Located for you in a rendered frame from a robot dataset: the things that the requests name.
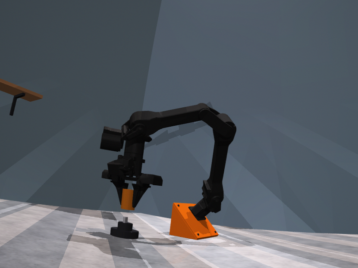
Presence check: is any black round pedestal with silver d-shaped shaft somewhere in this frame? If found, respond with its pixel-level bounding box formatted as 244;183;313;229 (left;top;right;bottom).
110;217;139;239

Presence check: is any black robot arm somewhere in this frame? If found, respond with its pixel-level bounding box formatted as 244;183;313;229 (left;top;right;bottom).
100;103;236;221

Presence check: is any orange knob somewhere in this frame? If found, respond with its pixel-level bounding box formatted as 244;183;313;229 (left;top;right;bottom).
121;189;135;210

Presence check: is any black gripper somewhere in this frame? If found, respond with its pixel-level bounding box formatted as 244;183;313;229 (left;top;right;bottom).
102;153;163;208

